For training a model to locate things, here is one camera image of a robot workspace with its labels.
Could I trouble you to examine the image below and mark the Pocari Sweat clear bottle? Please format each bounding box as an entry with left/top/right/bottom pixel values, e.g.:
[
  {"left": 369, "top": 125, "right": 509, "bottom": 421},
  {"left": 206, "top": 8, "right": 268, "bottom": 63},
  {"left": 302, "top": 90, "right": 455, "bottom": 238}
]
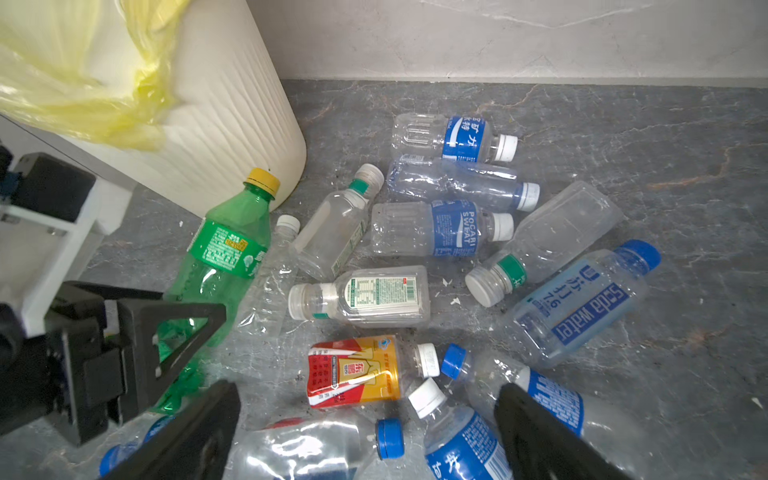
[{"left": 371, "top": 200, "right": 515, "bottom": 258}]

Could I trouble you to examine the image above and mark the clear bottle green ring cap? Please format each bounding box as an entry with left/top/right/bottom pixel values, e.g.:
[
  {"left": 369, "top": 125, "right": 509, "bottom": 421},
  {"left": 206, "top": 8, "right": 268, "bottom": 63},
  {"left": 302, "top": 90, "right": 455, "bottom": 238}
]
[{"left": 293, "top": 163, "right": 385, "bottom": 282}]

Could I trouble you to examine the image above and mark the soda water bottle blue cap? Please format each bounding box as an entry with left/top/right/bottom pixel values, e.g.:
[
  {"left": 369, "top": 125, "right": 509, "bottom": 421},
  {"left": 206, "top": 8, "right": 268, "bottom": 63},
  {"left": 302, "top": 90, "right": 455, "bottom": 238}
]
[{"left": 509, "top": 240, "right": 662, "bottom": 369}]

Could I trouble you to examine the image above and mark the green soda bottle yellow cap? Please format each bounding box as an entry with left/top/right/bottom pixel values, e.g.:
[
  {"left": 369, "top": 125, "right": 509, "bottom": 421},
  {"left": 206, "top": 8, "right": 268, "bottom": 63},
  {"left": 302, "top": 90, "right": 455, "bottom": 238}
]
[{"left": 153, "top": 168, "right": 280, "bottom": 415}]

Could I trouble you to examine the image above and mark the blue label bottle white cap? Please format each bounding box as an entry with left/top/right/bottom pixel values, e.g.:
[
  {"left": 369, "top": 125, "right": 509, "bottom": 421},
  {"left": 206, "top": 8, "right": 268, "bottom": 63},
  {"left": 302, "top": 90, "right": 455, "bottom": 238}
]
[{"left": 408, "top": 378, "right": 513, "bottom": 480}]

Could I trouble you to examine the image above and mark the clear bottle white printed label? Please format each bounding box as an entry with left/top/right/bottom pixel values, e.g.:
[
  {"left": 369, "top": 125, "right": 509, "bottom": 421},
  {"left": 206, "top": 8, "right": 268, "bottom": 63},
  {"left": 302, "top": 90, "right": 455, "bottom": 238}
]
[{"left": 288, "top": 265, "right": 431, "bottom": 329}]

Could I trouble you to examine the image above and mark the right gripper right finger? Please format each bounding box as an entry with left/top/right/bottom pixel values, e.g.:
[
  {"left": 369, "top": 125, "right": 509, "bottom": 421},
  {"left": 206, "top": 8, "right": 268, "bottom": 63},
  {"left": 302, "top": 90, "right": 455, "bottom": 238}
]
[{"left": 494, "top": 383, "right": 632, "bottom": 480}]

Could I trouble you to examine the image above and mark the clear crushed bottle blue cap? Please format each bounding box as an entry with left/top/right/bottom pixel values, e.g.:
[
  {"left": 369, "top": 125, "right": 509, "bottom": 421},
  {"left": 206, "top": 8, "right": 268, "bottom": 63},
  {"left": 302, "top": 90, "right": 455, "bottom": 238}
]
[{"left": 387, "top": 155, "right": 541, "bottom": 213}]

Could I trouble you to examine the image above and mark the yellow plastic bin liner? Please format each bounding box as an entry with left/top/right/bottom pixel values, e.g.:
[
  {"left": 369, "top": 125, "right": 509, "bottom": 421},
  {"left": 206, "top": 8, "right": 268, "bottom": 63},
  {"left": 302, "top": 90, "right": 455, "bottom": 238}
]
[{"left": 1, "top": 1, "right": 189, "bottom": 150}]

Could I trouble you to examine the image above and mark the red yellow label bottle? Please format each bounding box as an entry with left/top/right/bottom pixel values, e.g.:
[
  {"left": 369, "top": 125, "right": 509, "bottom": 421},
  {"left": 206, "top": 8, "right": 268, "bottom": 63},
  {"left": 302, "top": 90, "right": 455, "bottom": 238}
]
[{"left": 306, "top": 335, "right": 440, "bottom": 409}]

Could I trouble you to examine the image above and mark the clear bottle red blue label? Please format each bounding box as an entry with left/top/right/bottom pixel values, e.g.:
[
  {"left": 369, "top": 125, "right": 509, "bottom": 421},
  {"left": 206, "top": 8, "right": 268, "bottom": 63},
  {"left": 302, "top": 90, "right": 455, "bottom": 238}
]
[{"left": 231, "top": 410, "right": 405, "bottom": 479}]

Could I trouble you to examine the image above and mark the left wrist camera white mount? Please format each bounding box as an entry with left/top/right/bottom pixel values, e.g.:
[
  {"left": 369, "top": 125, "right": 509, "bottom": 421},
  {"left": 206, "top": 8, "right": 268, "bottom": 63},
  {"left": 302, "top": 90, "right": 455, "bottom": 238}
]
[{"left": 0, "top": 113, "right": 134, "bottom": 337}]

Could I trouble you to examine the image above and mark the clear bottle blue label top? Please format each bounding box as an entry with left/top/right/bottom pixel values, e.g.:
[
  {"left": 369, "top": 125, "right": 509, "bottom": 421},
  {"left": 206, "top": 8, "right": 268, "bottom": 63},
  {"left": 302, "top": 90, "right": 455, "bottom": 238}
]
[{"left": 391, "top": 113, "right": 519, "bottom": 163}]

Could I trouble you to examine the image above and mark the white ribbed trash bin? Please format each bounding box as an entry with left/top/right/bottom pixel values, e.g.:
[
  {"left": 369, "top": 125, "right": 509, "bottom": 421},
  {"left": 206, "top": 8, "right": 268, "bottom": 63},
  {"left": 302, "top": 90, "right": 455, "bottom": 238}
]
[{"left": 73, "top": 1, "right": 307, "bottom": 216}]

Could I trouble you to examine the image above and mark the slim clear bottle white cap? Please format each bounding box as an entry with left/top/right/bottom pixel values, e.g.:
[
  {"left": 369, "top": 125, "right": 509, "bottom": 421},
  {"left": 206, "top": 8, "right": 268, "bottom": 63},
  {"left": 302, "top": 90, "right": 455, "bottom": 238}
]
[{"left": 237, "top": 215, "right": 301, "bottom": 339}]

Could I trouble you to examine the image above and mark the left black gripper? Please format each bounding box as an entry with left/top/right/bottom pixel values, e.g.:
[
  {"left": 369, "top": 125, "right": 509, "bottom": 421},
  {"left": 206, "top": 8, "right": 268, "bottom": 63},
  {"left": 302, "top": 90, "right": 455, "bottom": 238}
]
[{"left": 1, "top": 281, "right": 227, "bottom": 446}]

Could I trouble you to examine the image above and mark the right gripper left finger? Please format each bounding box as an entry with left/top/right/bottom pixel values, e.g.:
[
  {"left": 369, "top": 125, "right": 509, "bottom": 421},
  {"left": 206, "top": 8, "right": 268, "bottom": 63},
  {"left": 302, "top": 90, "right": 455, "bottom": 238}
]
[{"left": 105, "top": 380, "right": 241, "bottom": 479}]

